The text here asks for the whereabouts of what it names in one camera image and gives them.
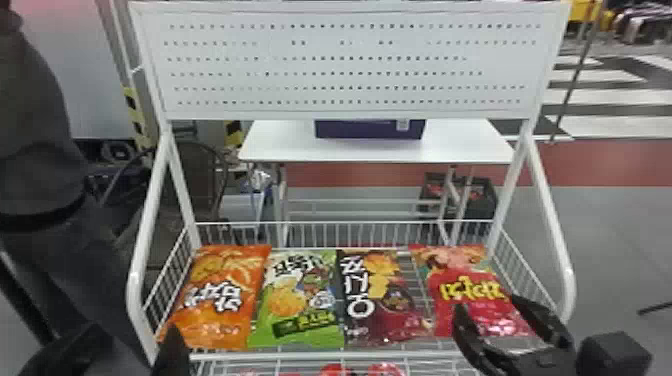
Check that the black crate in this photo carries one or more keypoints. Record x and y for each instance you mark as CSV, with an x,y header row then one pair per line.
x,y
475,197

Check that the green snack packet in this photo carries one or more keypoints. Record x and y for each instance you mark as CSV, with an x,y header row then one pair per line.
x,y
296,304

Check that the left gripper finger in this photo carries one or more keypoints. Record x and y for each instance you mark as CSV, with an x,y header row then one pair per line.
x,y
172,354

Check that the striped post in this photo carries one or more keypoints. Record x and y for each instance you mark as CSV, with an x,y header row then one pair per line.
x,y
137,118

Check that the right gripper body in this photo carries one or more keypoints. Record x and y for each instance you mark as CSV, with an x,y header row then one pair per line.
x,y
540,359

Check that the person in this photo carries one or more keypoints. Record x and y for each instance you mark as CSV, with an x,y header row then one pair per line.
x,y
36,131

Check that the blue box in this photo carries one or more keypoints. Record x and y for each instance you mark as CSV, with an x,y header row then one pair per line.
x,y
367,129

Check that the white side table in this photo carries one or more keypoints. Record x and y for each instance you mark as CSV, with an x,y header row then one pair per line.
x,y
367,149

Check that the orange snack packet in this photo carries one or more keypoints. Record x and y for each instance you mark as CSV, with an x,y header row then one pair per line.
x,y
220,294

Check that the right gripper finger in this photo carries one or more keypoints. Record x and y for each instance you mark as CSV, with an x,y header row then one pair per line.
x,y
472,341
546,320

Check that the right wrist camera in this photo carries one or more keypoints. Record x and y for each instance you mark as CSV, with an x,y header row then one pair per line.
x,y
614,356

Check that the black snack packet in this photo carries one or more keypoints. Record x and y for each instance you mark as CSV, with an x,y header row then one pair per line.
x,y
375,299

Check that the red snack packet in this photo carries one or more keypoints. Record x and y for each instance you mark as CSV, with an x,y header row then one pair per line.
x,y
467,286

